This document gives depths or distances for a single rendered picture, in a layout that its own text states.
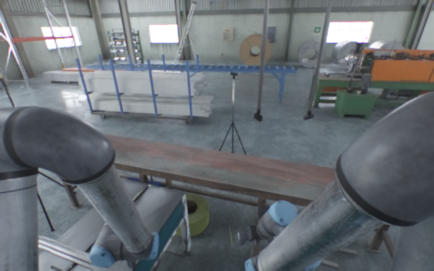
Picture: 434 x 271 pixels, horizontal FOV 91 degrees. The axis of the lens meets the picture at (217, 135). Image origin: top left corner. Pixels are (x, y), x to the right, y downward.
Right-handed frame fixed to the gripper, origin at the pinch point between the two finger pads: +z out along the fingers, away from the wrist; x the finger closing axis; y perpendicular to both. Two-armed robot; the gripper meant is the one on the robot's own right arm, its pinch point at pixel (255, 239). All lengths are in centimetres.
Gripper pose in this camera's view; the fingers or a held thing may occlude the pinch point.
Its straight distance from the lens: 109.7
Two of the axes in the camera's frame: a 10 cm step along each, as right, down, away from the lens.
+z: -1.7, 6.4, 7.5
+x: 9.8, 0.1, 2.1
